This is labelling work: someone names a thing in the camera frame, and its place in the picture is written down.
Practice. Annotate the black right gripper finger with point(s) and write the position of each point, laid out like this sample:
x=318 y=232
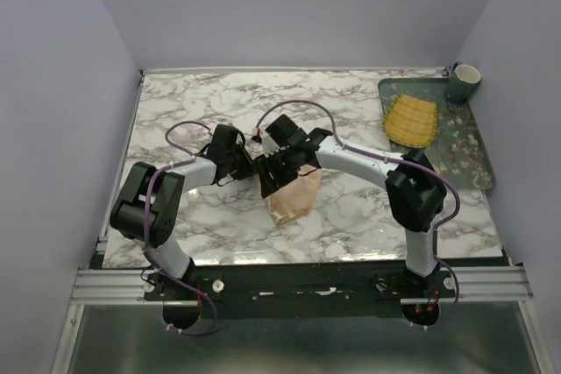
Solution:
x=266 y=179
x=289 y=166

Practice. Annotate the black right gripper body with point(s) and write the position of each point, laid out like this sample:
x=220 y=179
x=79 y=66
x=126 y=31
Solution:
x=281 y=164

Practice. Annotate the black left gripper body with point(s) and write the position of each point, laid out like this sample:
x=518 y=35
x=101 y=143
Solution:
x=232 y=158

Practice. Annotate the peach cloth napkin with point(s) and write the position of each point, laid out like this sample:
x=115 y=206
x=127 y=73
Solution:
x=295 y=199

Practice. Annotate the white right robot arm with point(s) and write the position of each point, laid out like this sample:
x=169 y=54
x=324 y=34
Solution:
x=416 y=195

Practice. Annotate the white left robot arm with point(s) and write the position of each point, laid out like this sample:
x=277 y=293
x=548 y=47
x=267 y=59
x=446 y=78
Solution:
x=147 y=205

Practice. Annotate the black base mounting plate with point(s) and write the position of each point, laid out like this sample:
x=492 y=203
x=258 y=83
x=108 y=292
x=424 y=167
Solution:
x=384 y=289

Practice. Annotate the yellow woven coaster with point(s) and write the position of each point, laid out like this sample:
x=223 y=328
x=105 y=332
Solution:
x=410 y=121

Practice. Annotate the floral teal tray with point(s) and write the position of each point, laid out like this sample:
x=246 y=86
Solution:
x=457 y=150

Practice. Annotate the teal mug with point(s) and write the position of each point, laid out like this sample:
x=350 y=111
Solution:
x=463 y=81

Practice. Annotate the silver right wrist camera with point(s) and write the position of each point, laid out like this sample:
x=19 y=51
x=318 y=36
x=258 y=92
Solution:
x=269 y=146

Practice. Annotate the aluminium frame rail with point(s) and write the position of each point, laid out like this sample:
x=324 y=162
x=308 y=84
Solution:
x=125 y=287

